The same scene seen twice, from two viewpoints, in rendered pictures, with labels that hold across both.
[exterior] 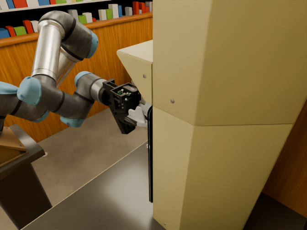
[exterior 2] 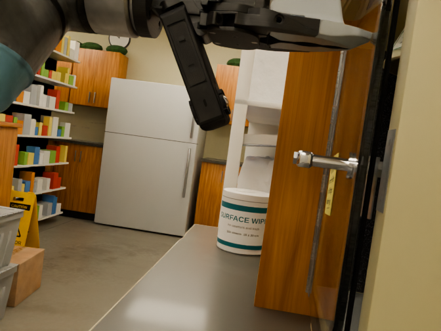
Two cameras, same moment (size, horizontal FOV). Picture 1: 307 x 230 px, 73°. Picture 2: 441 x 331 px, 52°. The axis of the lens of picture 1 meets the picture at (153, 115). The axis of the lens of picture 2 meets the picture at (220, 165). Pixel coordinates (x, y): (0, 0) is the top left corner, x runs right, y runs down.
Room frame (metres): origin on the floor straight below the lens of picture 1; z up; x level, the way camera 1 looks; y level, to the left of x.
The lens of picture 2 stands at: (0.19, 0.33, 1.21)
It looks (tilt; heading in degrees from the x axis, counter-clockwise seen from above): 3 degrees down; 323
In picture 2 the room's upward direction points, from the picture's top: 8 degrees clockwise
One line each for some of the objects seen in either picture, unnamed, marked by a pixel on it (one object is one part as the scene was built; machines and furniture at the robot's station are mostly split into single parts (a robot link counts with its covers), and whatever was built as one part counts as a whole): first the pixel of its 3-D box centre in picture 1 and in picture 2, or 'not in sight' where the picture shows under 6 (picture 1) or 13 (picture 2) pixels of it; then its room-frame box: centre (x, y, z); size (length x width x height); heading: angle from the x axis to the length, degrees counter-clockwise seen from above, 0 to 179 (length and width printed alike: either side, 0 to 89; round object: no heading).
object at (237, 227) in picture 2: not in sight; (245, 220); (1.05, -0.42, 1.02); 0.13 x 0.13 x 0.15
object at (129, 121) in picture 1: (128, 116); (267, 25); (0.49, 0.07, 1.31); 0.09 x 0.05 x 0.02; 47
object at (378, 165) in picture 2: not in sight; (367, 186); (0.44, -0.03, 1.18); 0.02 x 0.02 x 0.06; 44
